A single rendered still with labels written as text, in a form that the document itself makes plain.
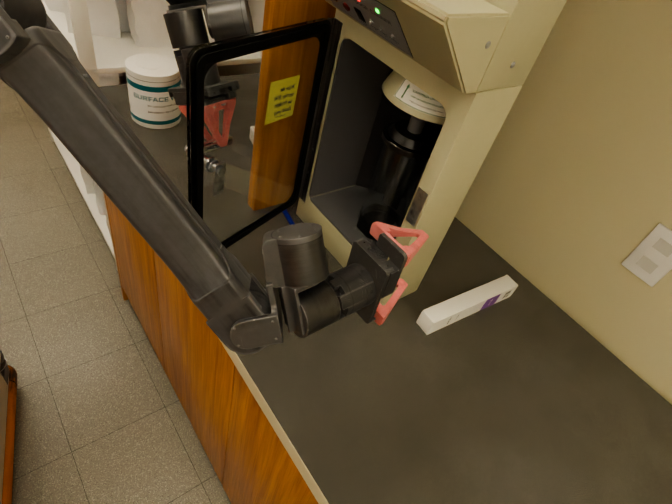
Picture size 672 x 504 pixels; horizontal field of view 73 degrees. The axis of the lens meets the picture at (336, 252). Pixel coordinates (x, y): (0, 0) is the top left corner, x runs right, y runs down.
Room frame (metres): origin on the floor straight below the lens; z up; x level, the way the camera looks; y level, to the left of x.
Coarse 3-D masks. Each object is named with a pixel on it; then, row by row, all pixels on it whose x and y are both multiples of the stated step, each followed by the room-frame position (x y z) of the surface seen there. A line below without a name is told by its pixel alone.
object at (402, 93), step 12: (396, 72) 0.76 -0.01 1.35; (384, 84) 0.77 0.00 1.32; (396, 84) 0.74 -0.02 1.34; (408, 84) 0.72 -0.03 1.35; (396, 96) 0.72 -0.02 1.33; (408, 96) 0.71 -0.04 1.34; (420, 96) 0.71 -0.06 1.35; (408, 108) 0.70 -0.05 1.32; (420, 108) 0.70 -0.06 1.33; (432, 108) 0.70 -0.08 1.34; (432, 120) 0.69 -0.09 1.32; (444, 120) 0.70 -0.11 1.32
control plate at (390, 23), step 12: (348, 0) 0.71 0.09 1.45; (372, 0) 0.64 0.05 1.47; (348, 12) 0.75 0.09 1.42; (372, 12) 0.67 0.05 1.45; (384, 12) 0.63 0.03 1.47; (372, 24) 0.70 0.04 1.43; (384, 24) 0.66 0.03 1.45; (396, 24) 0.63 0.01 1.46; (384, 36) 0.69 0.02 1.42; (396, 36) 0.65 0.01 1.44; (408, 48) 0.64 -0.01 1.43
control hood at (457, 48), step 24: (384, 0) 0.61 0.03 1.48; (408, 0) 0.57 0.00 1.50; (432, 0) 0.57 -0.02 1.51; (456, 0) 0.60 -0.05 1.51; (480, 0) 0.63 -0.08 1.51; (360, 24) 0.74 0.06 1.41; (408, 24) 0.60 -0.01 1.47; (432, 24) 0.55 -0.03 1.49; (456, 24) 0.54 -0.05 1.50; (480, 24) 0.57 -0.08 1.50; (504, 24) 0.61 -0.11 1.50; (432, 48) 0.59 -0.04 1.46; (456, 48) 0.55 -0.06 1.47; (480, 48) 0.59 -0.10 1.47; (432, 72) 0.63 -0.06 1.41; (456, 72) 0.57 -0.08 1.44; (480, 72) 0.60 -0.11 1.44
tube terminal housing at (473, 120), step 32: (512, 0) 0.62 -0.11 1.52; (544, 0) 0.65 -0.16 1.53; (352, 32) 0.79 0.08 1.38; (512, 32) 0.63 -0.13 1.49; (544, 32) 0.68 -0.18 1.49; (416, 64) 0.69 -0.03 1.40; (512, 64) 0.65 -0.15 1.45; (448, 96) 0.64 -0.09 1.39; (480, 96) 0.62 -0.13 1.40; (512, 96) 0.68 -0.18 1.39; (448, 128) 0.63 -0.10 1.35; (480, 128) 0.65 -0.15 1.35; (448, 160) 0.62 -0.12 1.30; (480, 160) 0.69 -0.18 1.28; (416, 192) 0.63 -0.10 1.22; (448, 192) 0.65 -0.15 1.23; (320, 224) 0.77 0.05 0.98; (416, 224) 0.61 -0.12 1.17; (448, 224) 0.69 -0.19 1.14; (416, 256) 0.65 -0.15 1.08; (416, 288) 0.69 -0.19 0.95
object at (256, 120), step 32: (224, 64) 0.59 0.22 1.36; (256, 64) 0.64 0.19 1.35; (288, 64) 0.71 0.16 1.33; (224, 96) 0.59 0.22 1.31; (256, 96) 0.65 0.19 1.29; (288, 96) 0.73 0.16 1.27; (224, 128) 0.59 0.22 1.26; (256, 128) 0.66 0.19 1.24; (288, 128) 0.74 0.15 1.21; (224, 160) 0.59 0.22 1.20; (256, 160) 0.67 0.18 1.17; (288, 160) 0.75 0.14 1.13; (224, 192) 0.60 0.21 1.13; (256, 192) 0.67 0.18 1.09; (288, 192) 0.77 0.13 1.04; (224, 224) 0.60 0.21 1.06
